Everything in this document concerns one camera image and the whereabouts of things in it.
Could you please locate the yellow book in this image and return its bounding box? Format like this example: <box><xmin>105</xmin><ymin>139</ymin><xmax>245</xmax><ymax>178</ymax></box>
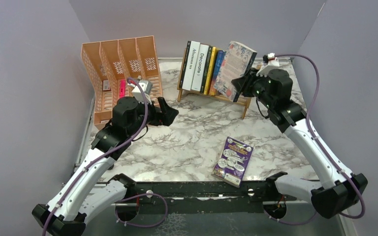
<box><xmin>203</xmin><ymin>46</ymin><xmax>218</xmax><ymax>95</ymax></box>

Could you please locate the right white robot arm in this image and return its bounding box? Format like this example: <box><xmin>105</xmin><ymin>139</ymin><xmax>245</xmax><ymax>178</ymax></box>
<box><xmin>231</xmin><ymin>68</ymin><xmax>368</xmax><ymax>219</ymax></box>

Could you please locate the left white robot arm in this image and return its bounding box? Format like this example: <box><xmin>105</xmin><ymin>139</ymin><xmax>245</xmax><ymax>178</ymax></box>
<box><xmin>32</xmin><ymin>96</ymin><xmax>179</xmax><ymax>236</ymax></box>

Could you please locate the pink highlighter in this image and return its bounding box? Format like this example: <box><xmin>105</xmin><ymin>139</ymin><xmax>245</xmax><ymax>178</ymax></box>
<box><xmin>119</xmin><ymin>79</ymin><xmax>126</xmax><ymax>98</ymax></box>

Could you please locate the purple cable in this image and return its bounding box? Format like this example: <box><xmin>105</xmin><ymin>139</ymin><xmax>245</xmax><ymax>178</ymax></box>
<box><xmin>267</xmin><ymin>54</ymin><xmax>366</xmax><ymax>226</ymax></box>
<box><xmin>41</xmin><ymin>77</ymin><xmax>169</xmax><ymax>236</ymax></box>

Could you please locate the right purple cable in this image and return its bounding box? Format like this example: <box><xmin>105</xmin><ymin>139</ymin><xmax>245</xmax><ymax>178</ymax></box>
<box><xmin>267</xmin><ymin>54</ymin><xmax>366</xmax><ymax>226</ymax></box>

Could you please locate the black metal base rail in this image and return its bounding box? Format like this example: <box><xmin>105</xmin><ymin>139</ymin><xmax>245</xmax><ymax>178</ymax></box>
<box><xmin>69</xmin><ymin>163</ymin><xmax>298</xmax><ymax>216</ymax></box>

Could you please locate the dark green book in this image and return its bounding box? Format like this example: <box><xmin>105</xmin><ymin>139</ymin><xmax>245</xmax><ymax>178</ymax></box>
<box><xmin>200</xmin><ymin>45</ymin><xmax>213</xmax><ymax>94</ymax></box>

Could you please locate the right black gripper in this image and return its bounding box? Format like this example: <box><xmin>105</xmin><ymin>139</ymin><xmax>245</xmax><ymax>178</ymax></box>
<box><xmin>232</xmin><ymin>67</ymin><xmax>275</xmax><ymax>109</ymax></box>

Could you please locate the black Moon and Sixpence book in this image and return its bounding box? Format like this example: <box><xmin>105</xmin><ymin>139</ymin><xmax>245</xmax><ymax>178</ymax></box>
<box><xmin>178</xmin><ymin>40</ymin><xmax>191</xmax><ymax>90</ymax></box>

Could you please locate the orange plastic file organizer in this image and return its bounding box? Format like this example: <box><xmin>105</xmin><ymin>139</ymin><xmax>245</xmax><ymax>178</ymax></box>
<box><xmin>81</xmin><ymin>36</ymin><xmax>163</xmax><ymax>129</ymax></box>

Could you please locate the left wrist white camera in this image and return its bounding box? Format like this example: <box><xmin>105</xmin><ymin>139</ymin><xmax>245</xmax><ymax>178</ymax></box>
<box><xmin>127</xmin><ymin>78</ymin><xmax>153</xmax><ymax>104</ymax></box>

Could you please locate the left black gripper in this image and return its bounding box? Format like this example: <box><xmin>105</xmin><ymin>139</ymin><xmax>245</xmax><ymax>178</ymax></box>
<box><xmin>127</xmin><ymin>96</ymin><xmax>179</xmax><ymax>137</ymax></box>

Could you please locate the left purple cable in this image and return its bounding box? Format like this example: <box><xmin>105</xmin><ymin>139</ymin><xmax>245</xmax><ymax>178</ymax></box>
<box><xmin>41</xmin><ymin>77</ymin><xmax>169</xmax><ymax>236</ymax></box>

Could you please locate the small red white box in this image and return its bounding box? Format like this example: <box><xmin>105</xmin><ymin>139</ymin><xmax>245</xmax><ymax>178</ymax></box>
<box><xmin>102</xmin><ymin>80</ymin><xmax>111</xmax><ymax>91</ymax></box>

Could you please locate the white Afternoon tea book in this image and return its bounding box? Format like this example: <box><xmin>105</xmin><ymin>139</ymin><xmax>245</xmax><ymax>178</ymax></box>
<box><xmin>182</xmin><ymin>41</ymin><xmax>200</xmax><ymax>90</ymax></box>

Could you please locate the wooden book rack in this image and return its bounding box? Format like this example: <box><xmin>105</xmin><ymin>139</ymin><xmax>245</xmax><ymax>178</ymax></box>
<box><xmin>176</xmin><ymin>48</ymin><xmax>262</xmax><ymax>120</ymax></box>

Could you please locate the white Decorate Furniture book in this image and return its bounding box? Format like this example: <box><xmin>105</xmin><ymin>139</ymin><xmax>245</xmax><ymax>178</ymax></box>
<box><xmin>191</xmin><ymin>44</ymin><xmax>210</xmax><ymax>92</ymax></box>

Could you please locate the floral purple book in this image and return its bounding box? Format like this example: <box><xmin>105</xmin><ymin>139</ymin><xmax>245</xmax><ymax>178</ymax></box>
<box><xmin>214</xmin><ymin>41</ymin><xmax>257</xmax><ymax>102</ymax></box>

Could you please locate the purple Treehouse book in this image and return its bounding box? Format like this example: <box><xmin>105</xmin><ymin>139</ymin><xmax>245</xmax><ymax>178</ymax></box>
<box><xmin>212</xmin><ymin>137</ymin><xmax>254</xmax><ymax>188</ymax></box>

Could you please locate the blue orange book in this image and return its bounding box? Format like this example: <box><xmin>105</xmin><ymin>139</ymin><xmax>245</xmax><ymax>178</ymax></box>
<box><xmin>209</xmin><ymin>50</ymin><xmax>225</xmax><ymax>96</ymax></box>

